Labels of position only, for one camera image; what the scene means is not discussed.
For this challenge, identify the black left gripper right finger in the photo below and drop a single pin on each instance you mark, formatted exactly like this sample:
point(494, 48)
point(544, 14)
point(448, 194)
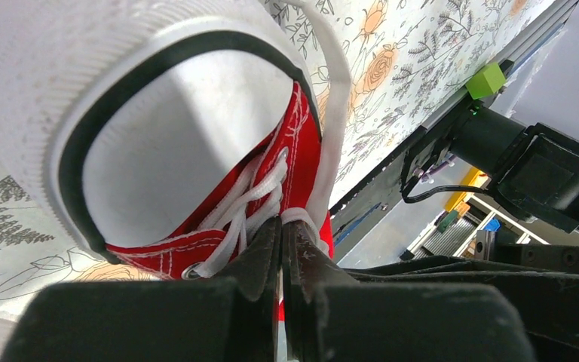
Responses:
point(308, 275)

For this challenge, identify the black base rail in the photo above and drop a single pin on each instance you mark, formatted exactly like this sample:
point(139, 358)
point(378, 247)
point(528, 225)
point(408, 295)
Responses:
point(373, 198)

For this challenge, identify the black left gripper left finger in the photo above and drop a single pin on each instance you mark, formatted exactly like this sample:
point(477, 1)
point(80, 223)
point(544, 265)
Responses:
point(253, 318)

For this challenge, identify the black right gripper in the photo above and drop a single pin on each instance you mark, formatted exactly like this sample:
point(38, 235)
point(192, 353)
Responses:
point(540, 281)

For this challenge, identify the green cube on rail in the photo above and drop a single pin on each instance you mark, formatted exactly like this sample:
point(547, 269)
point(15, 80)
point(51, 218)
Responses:
point(486, 82)

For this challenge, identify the floral patterned table mat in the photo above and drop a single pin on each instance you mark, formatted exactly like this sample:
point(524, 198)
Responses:
point(406, 58)

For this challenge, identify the red canvas sneaker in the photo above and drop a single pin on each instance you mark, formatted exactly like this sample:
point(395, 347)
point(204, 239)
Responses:
point(163, 134)

